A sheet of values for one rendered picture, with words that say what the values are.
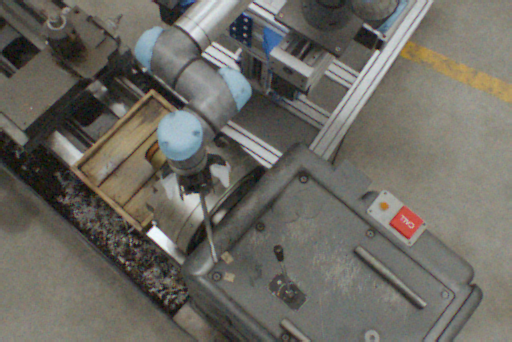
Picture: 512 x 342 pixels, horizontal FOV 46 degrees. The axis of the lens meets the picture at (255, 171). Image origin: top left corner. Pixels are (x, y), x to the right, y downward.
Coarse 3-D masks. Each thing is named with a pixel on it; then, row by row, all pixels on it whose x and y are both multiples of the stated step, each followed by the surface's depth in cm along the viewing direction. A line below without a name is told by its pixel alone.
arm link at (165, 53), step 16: (208, 0) 109; (224, 0) 109; (240, 0) 110; (192, 16) 108; (208, 16) 108; (224, 16) 109; (144, 32) 108; (160, 32) 107; (176, 32) 107; (192, 32) 107; (208, 32) 109; (144, 48) 107; (160, 48) 106; (176, 48) 106; (192, 48) 108; (144, 64) 109; (160, 64) 106; (176, 64) 105; (176, 80) 106
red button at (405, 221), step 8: (408, 208) 144; (400, 216) 143; (408, 216) 143; (416, 216) 143; (392, 224) 142; (400, 224) 142; (408, 224) 142; (416, 224) 142; (400, 232) 142; (408, 232) 141
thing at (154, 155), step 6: (156, 144) 162; (150, 150) 162; (156, 150) 162; (150, 156) 162; (156, 156) 161; (162, 156) 161; (150, 162) 164; (156, 162) 162; (162, 162) 160; (156, 168) 163
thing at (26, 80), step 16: (96, 16) 192; (80, 32) 190; (96, 32) 190; (112, 32) 190; (48, 48) 187; (96, 48) 189; (112, 48) 189; (32, 64) 185; (48, 64) 185; (16, 80) 183; (32, 80) 183; (48, 80) 184; (64, 80) 184; (80, 80) 185; (0, 96) 181; (16, 96) 181; (32, 96) 182; (48, 96) 182; (64, 96) 183; (16, 112) 180; (32, 112) 180; (48, 112) 183; (32, 128) 182
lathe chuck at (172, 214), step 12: (228, 144) 156; (228, 156) 152; (240, 156) 154; (252, 156) 160; (216, 180) 147; (192, 192) 147; (168, 204) 149; (180, 204) 148; (192, 204) 147; (156, 216) 153; (168, 216) 150; (180, 216) 148; (168, 228) 152; (180, 228) 150
